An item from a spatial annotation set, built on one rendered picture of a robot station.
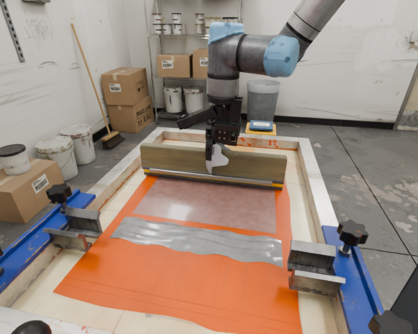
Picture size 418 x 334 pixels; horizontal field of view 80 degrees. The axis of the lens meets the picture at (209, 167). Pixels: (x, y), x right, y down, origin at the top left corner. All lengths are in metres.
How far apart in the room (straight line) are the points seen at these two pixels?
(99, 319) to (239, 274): 0.24
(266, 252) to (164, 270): 0.20
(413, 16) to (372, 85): 0.86
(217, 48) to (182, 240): 0.41
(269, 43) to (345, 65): 3.62
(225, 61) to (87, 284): 0.51
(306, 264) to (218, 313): 0.17
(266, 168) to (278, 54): 0.29
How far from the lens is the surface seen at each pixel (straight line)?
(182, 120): 0.66
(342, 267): 0.50
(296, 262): 0.49
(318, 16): 0.65
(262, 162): 0.67
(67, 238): 0.55
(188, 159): 0.70
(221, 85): 0.59
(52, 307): 0.53
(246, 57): 0.55
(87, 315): 0.49
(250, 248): 0.54
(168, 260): 0.52
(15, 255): 0.57
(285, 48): 0.53
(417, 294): 0.98
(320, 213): 0.61
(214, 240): 0.55
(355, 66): 4.18
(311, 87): 4.11
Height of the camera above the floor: 1.35
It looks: 30 degrees down
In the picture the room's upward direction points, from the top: straight up
